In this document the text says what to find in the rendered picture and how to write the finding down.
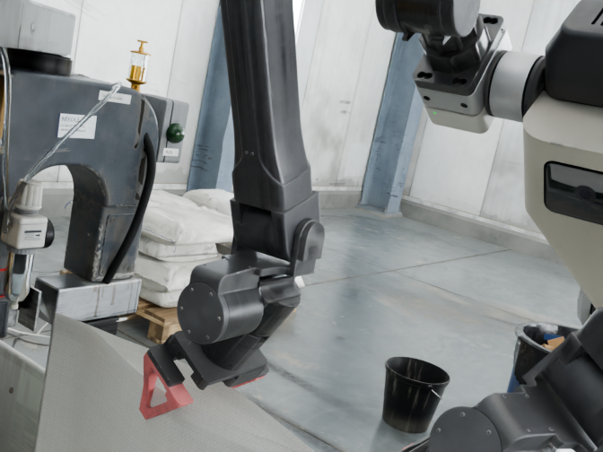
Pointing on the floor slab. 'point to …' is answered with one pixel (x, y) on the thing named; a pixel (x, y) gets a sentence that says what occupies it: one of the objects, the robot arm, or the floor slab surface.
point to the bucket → (412, 393)
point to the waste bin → (530, 354)
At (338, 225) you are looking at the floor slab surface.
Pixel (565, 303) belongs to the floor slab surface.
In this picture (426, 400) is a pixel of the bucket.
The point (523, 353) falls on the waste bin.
